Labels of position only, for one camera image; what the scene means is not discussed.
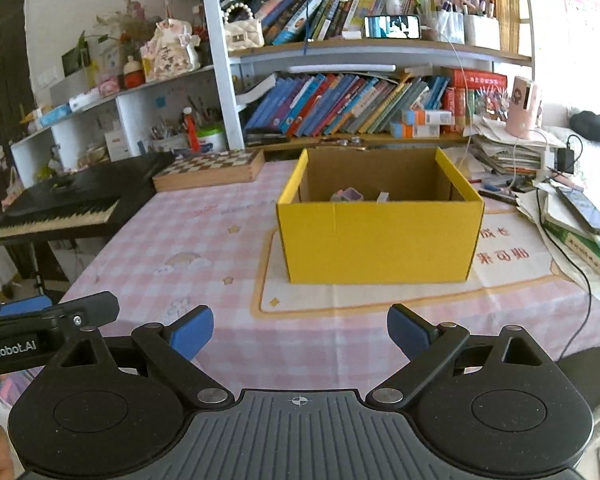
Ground white pen container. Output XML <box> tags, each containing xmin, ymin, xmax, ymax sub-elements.
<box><xmin>462</xmin><ymin>12</ymin><xmax>502</xmax><ymax>51</ymax></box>

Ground loose white papers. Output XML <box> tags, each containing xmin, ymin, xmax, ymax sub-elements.
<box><xmin>517</xmin><ymin>180</ymin><xmax>600</xmax><ymax>303</ymax></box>

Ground black cable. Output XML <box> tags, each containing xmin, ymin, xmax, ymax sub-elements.
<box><xmin>535</xmin><ymin>135</ymin><xmax>593</xmax><ymax>361</ymax></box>

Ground pink checkered cloth desktop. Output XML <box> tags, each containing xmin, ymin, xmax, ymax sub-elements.
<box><xmin>62</xmin><ymin>152</ymin><xmax>600</xmax><ymax>386</ymax></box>

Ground white rectangular box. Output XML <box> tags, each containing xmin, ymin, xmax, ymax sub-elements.
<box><xmin>69</xmin><ymin>89</ymin><xmax>101</xmax><ymax>112</ymax></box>

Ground white pearl handbag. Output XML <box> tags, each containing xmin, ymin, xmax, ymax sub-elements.
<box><xmin>222</xmin><ymin>2</ymin><xmax>266</xmax><ymax>52</ymax></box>

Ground orange and white medicine box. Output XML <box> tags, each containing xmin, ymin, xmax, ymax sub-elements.
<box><xmin>390</xmin><ymin>121</ymin><xmax>441</xmax><ymax>138</ymax></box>
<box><xmin>401</xmin><ymin>108</ymin><xmax>453</xmax><ymax>126</ymax></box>

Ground wooden chessboard box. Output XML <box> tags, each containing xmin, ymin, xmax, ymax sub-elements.
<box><xmin>152</xmin><ymin>149</ymin><xmax>266</xmax><ymax>192</ymax></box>

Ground white box with red label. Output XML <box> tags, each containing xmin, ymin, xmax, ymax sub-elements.
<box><xmin>104</xmin><ymin>130</ymin><xmax>131</xmax><ymax>161</ymax></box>

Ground black stapler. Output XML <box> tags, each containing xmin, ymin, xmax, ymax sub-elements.
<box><xmin>245</xmin><ymin>132</ymin><xmax>288</xmax><ymax>148</ymax></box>

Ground smartphone with lit screen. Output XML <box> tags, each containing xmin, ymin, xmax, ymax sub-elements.
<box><xmin>364</xmin><ymin>15</ymin><xmax>422</xmax><ymax>40</ymax></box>

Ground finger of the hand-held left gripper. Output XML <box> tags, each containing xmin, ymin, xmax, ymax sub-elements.
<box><xmin>0</xmin><ymin>296</ymin><xmax>55</xmax><ymax>321</ymax></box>
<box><xmin>47</xmin><ymin>291</ymin><xmax>121</xmax><ymax>333</ymax></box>

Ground floral ornament bag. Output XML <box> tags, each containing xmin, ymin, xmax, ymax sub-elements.
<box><xmin>140</xmin><ymin>19</ymin><xmax>202</xmax><ymax>82</ymax></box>

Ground dark picture frame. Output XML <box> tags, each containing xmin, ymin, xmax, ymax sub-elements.
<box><xmin>61</xmin><ymin>45</ymin><xmax>92</xmax><ymax>78</ymax></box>

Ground white holder with tools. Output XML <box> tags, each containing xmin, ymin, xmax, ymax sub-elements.
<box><xmin>150</xmin><ymin>120</ymin><xmax>188</xmax><ymax>153</ymax></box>

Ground red and white doll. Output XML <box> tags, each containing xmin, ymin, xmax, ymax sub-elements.
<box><xmin>122</xmin><ymin>55</ymin><xmax>146</xmax><ymax>90</ymax></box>

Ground white bookshelf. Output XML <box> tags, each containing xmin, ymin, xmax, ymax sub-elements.
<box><xmin>10</xmin><ymin>0</ymin><xmax>536</xmax><ymax>186</ymax></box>

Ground yellow cardboard box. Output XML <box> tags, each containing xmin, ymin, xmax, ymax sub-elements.
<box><xmin>276</xmin><ymin>147</ymin><xmax>485</xmax><ymax>285</ymax></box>

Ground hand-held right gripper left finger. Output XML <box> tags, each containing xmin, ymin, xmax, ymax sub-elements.
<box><xmin>57</xmin><ymin>304</ymin><xmax>235</xmax><ymax>409</ymax></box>

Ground stack of magazines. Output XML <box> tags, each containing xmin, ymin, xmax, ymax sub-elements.
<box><xmin>472</xmin><ymin>120</ymin><xmax>556</xmax><ymax>186</ymax></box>

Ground black charger adapter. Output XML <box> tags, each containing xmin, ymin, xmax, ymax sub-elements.
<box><xmin>555</xmin><ymin>147</ymin><xmax>577</xmax><ymax>176</ymax></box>

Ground black cloth bag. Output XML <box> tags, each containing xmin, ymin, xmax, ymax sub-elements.
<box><xmin>569</xmin><ymin>110</ymin><xmax>600</xmax><ymax>148</ymax></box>

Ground small silver metal object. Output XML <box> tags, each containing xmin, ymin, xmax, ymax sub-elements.
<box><xmin>322</xmin><ymin>135</ymin><xmax>368</xmax><ymax>151</ymax></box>

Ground black electronic keyboard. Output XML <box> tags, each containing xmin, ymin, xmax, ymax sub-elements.
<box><xmin>0</xmin><ymin>152</ymin><xmax>176</xmax><ymax>296</ymax></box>

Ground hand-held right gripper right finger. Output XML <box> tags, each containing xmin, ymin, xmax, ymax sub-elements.
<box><xmin>367</xmin><ymin>302</ymin><xmax>551</xmax><ymax>408</ymax></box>

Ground long row of colourful books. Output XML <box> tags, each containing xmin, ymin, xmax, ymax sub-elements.
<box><xmin>244</xmin><ymin>67</ymin><xmax>508</xmax><ymax>138</ymax></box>

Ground white jar with green lid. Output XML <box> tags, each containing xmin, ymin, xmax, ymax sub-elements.
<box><xmin>196</xmin><ymin>125</ymin><xmax>228</xmax><ymax>153</ymax></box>

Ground white cable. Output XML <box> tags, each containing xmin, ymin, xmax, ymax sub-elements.
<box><xmin>420</xmin><ymin>22</ymin><xmax>476</xmax><ymax>166</ymax></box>

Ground dried flower bouquet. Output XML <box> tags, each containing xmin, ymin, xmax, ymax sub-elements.
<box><xmin>95</xmin><ymin>0</ymin><xmax>161</xmax><ymax>46</ymax></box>

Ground white light bar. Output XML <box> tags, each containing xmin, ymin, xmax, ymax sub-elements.
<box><xmin>287</xmin><ymin>64</ymin><xmax>397</xmax><ymax>73</ymax></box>

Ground thick green book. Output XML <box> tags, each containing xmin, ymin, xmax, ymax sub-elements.
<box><xmin>542</xmin><ymin>222</ymin><xmax>600</xmax><ymax>293</ymax></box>

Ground short row of leaning books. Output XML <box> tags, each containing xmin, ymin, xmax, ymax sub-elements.
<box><xmin>252</xmin><ymin>0</ymin><xmax>426</xmax><ymax>46</ymax></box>

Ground thick white-paged book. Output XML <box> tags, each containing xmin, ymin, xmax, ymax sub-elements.
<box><xmin>236</xmin><ymin>74</ymin><xmax>277</xmax><ymax>106</ymax></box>

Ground red bottle with white cap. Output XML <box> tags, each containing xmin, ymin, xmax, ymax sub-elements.
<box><xmin>182</xmin><ymin>106</ymin><xmax>201</xmax><ymax>153</ymax></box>

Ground pink cylinder holder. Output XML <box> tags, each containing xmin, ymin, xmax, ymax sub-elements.
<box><xmin>505</xmin><ymin>76</ymin><xmax>542</xmax><ymax>138</ymax></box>

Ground blue and white packet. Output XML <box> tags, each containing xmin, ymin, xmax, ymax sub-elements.
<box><xmin>39</xmin><ymin>105</ymin><xmax>72</xmax><ymax>128</ymax></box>

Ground clear pen container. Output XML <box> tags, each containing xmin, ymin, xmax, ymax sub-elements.
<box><xmin>432</xmin><ymin>7</ymin><xmax>466</xmax><ymax>43</ymax></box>

